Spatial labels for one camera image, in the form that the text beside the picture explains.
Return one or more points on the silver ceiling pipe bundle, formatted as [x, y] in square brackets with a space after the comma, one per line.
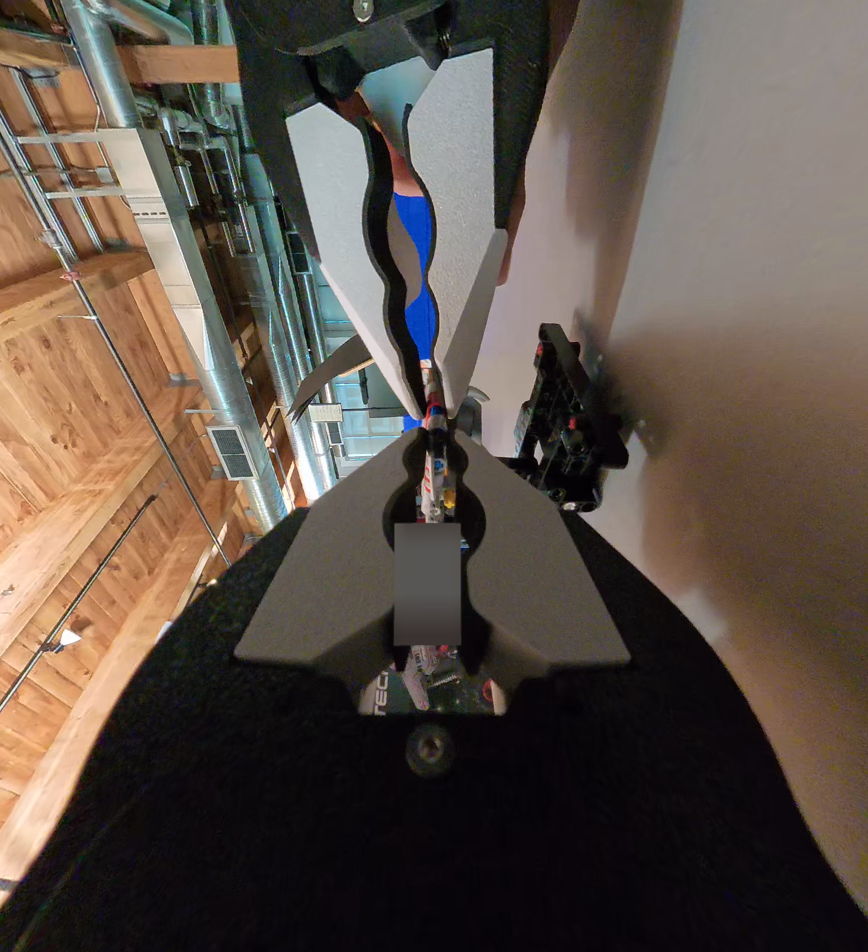
[277, 335]

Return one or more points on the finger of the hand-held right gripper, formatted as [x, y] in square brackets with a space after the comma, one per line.
[337, 208]
[463, 186]

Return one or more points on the silver round air duct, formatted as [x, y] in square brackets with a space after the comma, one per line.
[103, 74]

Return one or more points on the dark grey curved panel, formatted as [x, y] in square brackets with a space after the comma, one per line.
[329, 370]

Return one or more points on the small white sign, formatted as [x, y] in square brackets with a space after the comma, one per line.
[326, 414]

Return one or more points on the dark toy set box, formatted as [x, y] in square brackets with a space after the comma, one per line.
[383, 695]

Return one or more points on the white air vent grille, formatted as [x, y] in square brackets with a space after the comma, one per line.
[229, 452]

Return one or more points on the toy brick vehicle model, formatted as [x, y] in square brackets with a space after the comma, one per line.
[575, 446]

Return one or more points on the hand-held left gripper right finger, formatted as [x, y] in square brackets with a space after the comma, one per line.
[545, 587]

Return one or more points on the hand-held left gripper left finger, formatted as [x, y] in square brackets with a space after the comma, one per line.
[322, 595]

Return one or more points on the white track spotlight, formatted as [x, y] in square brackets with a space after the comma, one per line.
[69, 637]

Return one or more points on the white rectangular duct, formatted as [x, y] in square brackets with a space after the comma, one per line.
[151, 223]

